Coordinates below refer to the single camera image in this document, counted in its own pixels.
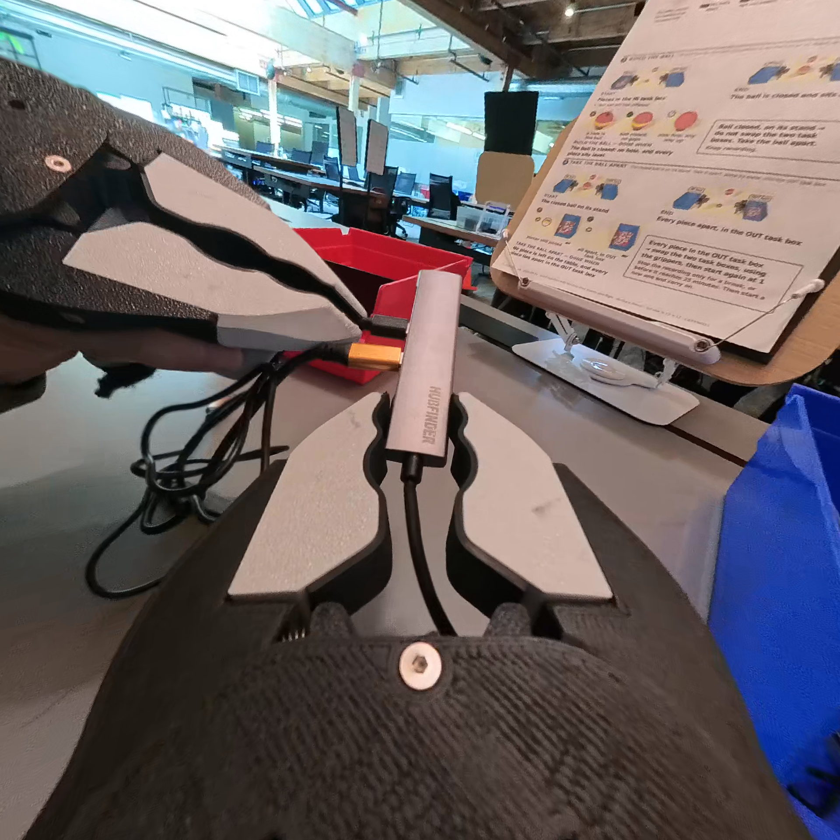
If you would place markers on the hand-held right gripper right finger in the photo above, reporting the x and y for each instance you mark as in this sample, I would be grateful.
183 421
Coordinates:
525 512

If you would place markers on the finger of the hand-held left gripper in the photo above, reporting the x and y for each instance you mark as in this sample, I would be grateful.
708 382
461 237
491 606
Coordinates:
249 223
197 275

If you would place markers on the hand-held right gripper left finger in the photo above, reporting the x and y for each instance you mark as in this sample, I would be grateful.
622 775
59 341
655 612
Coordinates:
315 512

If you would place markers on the grey aluminium usb hub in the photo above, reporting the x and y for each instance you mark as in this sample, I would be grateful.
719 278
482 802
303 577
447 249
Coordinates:
426 354

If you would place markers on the blue plastic bin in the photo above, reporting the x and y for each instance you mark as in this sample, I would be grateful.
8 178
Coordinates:
774 590

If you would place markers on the person's left hand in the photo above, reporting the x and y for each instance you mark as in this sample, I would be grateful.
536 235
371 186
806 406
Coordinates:
197 359

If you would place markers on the long office desk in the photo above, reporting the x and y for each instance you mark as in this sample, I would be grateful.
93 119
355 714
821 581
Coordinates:
295 172

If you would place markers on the red plastic bin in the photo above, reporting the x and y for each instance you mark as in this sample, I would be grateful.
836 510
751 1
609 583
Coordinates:
367 253

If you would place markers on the white stand base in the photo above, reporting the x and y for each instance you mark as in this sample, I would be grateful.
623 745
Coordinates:
649 400

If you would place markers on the wooden table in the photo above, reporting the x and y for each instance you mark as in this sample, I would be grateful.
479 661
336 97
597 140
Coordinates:
446 229

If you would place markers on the white page holder bar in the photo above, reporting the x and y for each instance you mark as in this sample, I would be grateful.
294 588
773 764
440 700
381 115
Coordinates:
623 321

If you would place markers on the clear plastic container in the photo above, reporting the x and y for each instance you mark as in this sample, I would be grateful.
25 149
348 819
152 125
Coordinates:
484 218

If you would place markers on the wooden board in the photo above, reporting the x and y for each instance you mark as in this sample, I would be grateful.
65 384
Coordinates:
505 178

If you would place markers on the black square panel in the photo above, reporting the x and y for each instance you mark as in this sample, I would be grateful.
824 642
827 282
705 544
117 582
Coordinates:
512 121

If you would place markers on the instruction sheet on stand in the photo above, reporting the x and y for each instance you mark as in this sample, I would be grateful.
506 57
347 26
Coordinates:
810 341

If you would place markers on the printed instruction sheet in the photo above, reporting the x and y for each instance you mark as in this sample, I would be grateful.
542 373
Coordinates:
689 197

